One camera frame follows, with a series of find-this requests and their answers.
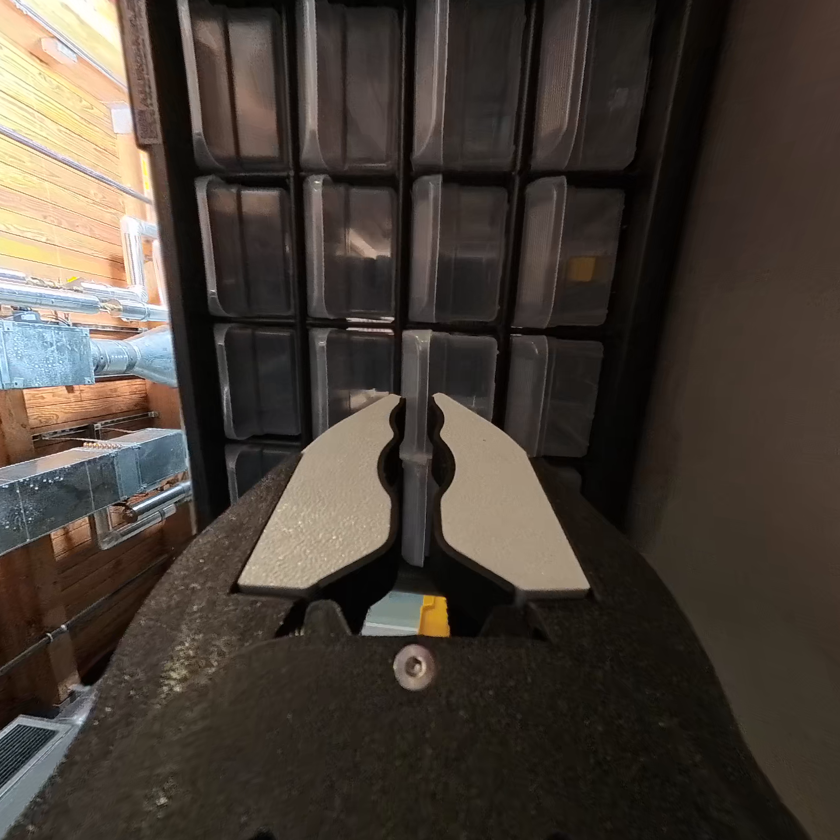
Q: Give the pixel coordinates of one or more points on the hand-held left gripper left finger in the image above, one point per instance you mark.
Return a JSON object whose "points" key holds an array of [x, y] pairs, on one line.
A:
{"points": [[328, 518]]}

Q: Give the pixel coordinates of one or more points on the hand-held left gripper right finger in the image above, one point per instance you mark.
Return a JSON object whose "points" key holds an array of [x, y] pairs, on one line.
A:
{"points": [[505, 518]]}

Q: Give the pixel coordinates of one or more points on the clear plastic drawer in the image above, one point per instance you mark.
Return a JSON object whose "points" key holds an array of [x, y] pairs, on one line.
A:
{"points": [[459, 367]]}

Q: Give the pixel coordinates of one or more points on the rows of clear drawers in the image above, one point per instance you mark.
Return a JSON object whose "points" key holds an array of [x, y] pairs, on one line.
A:
{"points": [[249, 249]]}

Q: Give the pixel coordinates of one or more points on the black drawer cabinet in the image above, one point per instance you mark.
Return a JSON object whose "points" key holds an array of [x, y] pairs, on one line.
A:
{"points": [[174, 275]]}

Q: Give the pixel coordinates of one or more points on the yellow storage bin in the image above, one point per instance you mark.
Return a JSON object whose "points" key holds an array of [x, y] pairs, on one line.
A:
{"points": [[436, 617]]}

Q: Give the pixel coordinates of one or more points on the yellow block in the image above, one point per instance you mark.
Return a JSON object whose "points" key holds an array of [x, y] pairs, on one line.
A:
{"points": [[583, 269]]}

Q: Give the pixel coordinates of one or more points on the cluster of silver insulated pipes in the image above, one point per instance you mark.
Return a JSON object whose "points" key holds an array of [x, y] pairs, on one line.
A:
{"points": [[65, 302]]}

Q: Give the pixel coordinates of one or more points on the white ceiling vent grille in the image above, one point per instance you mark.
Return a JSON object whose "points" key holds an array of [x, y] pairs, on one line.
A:
{"points": [[26, 754]]}

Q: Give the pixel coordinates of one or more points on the galvanized rectangular air duct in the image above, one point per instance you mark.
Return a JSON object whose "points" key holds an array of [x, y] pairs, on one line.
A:
{"points": [[79, 485], [46, 354]]}

